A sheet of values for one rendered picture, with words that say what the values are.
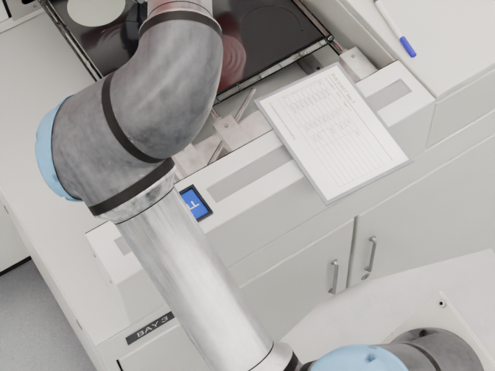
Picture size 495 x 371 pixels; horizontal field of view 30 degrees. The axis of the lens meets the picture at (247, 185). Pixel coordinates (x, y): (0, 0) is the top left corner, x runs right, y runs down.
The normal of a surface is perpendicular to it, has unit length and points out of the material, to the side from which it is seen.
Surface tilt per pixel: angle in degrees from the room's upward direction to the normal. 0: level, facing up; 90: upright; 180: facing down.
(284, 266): 90
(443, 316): 41
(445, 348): 34
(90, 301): 0
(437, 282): 0
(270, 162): 0
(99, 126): 50
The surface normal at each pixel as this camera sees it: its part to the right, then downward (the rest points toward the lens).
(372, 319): -0.04, -0.51
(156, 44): -0.36, -0.43
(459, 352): 0.43, -0.67
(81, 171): -0.42, 0.47
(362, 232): 0.54, 0.71
